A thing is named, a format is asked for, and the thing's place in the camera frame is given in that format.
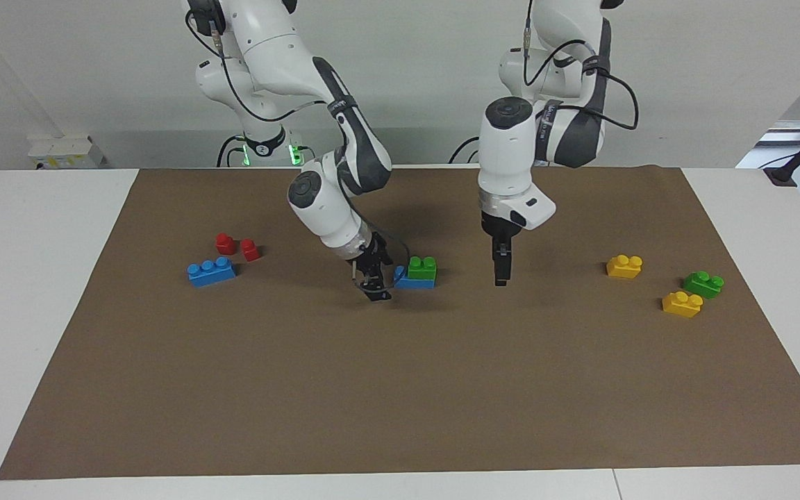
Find blue three-stud toy block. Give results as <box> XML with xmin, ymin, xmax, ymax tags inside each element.
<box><xmin>187</xmin><ymin>256</ymin><xmax>237</xmax><ymax>288</ymax></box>
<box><xmin>393</xmin><ymin>266</ymin><xmax>437</xmax><ymax>290</ymax></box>

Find brown paper table mat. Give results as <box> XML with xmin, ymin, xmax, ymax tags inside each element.
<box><xmin>0</xmin><ymin>165</ymin><xmax>800</xmax><ymax>481</ymax></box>

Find yellow two-stud toy block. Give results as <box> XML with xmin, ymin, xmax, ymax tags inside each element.
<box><xmin>606</xmin><ymin>254</ymin><xmax>644</xmax><ymax>279</ymax></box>
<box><xmin>662</xmin><ymin>291</ymin><xmax>704</xmax><ymax>319</ymax></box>

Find white cardboard box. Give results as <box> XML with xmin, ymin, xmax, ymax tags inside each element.
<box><xmin>28</xmin><ymin>135</ymin><xmax>108</xmax><ymax>169</ymax></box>

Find black base power cable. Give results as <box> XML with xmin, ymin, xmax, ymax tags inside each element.
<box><xmin>216</xmin><ymin>135</ymin><xmax>244</xmax><ymax>167</ymax></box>
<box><xmin>449</xmin><ymin>135</ymin><xmax>481</xmax><ymax>165</ymax></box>

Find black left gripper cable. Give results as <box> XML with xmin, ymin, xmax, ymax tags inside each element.
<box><xmin>522</xmin><ymin>0</ymin><xmax>640</xmax><ymax>131</ymax></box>

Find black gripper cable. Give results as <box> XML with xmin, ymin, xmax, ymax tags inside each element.
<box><xmin>522</xmin><ymin>0</ymin><xmax>640</xmax><ymax>131</ymax></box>
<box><xmin>185</xmin><ymin>7</ymin><xmax>412</xmax><ymax>289</ymax></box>

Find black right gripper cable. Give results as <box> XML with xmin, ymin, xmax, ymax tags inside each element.
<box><xmin>185</xmin><ymin>7</ymin><xmax>412</xmax><ymax>289</ymax></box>

